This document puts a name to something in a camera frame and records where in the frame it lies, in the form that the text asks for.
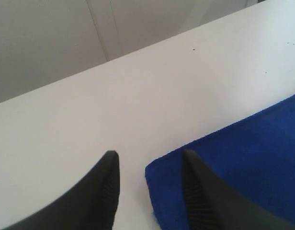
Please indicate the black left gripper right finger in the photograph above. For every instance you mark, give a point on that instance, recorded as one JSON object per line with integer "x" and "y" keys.
{"x": 212, "y": 204}

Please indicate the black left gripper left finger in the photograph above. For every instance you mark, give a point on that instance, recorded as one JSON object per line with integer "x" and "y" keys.
{"x": 91, "y": 204}

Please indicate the blue towel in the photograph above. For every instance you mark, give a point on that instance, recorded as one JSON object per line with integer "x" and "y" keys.
{"x": 256, "y": 156}

